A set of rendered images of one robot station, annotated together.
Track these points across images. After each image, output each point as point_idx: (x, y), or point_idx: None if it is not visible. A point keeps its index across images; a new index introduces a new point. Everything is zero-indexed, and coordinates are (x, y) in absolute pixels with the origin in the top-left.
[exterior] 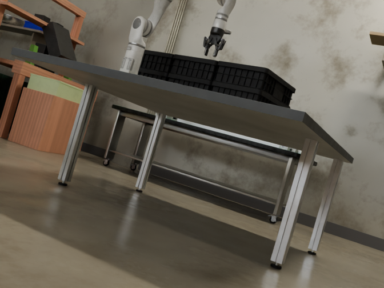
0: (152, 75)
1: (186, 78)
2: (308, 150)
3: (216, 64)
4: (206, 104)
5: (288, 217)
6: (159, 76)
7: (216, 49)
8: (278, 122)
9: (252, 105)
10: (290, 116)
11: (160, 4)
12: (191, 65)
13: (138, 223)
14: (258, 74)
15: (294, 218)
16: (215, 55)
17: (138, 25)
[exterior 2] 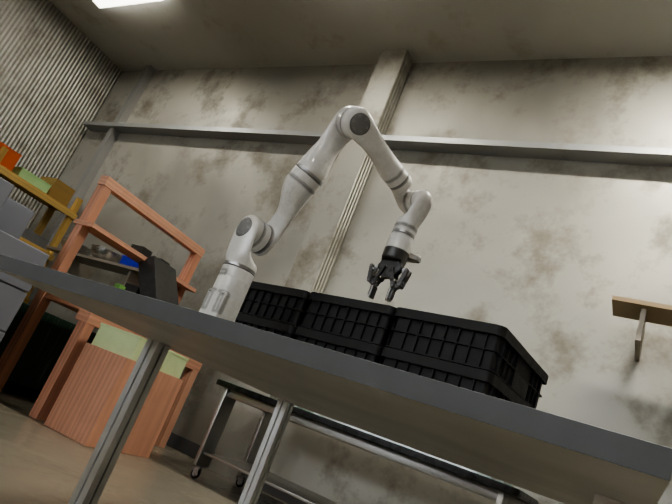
0: (266, 329)
1: (330, 338)
2: None
3: (393, 315)
4: (370, 397)
5: None
6: (279, 332)
7: (392, 287)
8: (556, 461)
9: (503, 414)
10: (627, 460)
11: (291, 195)
12: (342, 314)
13: None
14: (483, 337)
15: None
16: (389, 297)
17: (246, 230)
